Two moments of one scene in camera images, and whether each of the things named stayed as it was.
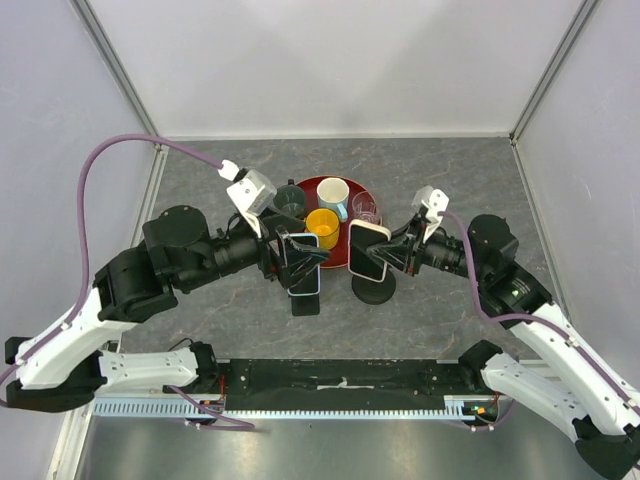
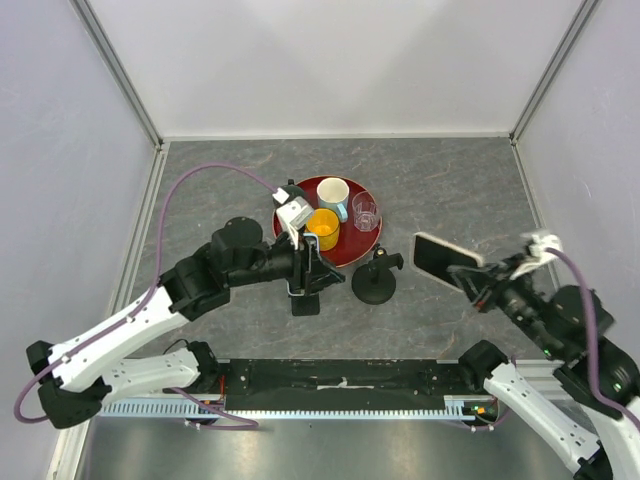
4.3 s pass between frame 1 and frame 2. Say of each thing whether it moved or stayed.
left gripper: moved
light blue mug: stayed
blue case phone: stayed
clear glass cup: stayed
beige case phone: moved
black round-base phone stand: stayed
